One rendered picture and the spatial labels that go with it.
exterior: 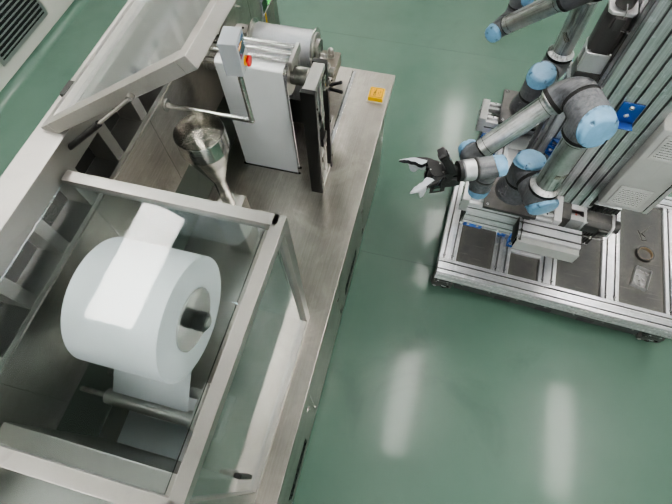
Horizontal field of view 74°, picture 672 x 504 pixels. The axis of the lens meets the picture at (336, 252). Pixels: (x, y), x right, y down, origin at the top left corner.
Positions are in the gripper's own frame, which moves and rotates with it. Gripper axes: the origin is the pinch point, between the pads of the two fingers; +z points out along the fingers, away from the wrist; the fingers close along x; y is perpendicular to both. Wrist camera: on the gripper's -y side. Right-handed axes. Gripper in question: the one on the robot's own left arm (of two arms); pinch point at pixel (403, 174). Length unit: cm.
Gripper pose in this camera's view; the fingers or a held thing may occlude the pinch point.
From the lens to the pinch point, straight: 153.0
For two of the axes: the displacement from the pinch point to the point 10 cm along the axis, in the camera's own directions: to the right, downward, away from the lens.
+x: -1.5, -8.1, 5.7
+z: -9.9, 1.5, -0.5
